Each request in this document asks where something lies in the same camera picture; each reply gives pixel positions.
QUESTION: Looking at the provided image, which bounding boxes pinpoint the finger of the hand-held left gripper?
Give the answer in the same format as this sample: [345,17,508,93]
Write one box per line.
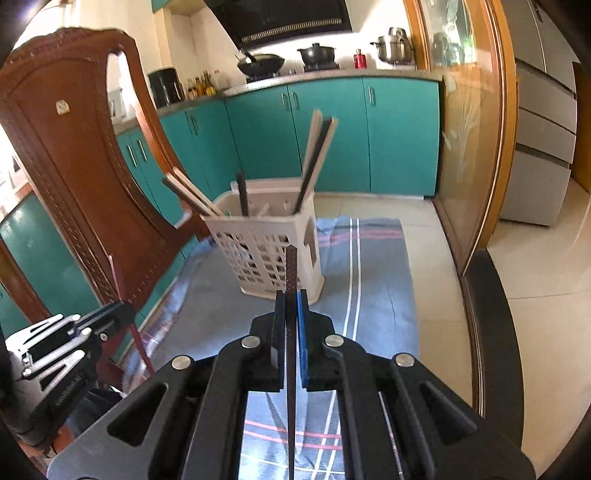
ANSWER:
[7,314,75,359]
[69,300,138,341]

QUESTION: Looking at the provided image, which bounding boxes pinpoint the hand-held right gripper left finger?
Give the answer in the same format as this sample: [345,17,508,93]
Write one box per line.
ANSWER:
[104,290,287,480]

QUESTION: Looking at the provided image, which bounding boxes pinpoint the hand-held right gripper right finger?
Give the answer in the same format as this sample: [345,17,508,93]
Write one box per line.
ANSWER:
[297,288,485,480]

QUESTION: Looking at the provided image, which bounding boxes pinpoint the red chopstick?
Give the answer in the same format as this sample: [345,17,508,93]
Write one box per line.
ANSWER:
[108,254,158,381]

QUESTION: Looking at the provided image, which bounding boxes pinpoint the dark brown chopstick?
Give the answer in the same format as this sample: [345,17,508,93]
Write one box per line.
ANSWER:
[284,244,301,480]

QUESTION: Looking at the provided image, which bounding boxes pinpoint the white plastic utensil basket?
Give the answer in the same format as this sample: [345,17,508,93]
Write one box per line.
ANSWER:
[199,178,325,304]

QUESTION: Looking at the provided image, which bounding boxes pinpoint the black chopstick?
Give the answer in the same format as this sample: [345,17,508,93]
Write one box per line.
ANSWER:
[235,172,250,217]
[293,117,339,215]
[161,178,211,217]

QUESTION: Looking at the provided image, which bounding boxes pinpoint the dark blue clothing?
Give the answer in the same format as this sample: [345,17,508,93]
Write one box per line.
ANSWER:
[55,388,123,455]

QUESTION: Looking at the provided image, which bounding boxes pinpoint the grey striped blanket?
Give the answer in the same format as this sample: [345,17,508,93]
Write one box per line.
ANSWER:
[124,217,414,480]

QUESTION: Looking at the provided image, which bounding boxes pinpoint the carved wooden chair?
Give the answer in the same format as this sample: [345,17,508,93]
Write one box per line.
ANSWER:
[0,28,213,384]

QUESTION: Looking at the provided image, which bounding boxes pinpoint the teal kitchen cabinets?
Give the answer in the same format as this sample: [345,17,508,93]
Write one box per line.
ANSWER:
[0,76,441,365]

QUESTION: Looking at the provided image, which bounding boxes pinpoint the black countertop appliance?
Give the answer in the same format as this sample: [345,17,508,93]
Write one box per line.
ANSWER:
[148,68,185,109]

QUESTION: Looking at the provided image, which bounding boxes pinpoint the row of condiment bottles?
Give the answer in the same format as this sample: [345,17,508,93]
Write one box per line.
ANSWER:
[186,70,222,99]

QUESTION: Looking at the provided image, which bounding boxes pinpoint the wood-framed glass door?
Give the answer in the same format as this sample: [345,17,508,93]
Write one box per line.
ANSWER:
[402,0,518,278]

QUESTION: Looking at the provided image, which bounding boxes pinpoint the gas stove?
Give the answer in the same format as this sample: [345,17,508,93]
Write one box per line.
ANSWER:
[242,65,342,84]

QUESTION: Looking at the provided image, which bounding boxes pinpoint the grey kitchen countertop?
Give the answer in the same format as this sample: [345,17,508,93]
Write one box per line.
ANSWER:
[111,67,445,137]

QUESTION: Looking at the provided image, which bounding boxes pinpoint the black wok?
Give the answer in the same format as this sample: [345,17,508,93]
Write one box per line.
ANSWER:
[235,50,286,77]

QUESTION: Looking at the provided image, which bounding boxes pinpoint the black cooking pot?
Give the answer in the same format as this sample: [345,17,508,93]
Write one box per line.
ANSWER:
[297,43,337,68]

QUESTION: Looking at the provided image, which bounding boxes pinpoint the stainless steel pot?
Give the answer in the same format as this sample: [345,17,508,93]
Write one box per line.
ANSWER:
[370,27,414,65]

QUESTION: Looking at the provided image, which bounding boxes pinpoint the black range hood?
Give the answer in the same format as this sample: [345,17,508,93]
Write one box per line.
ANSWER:
[203,0,354,49]

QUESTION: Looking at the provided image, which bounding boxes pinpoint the grey refrigerator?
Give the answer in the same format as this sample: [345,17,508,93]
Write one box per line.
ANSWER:
[496,0,583,229]

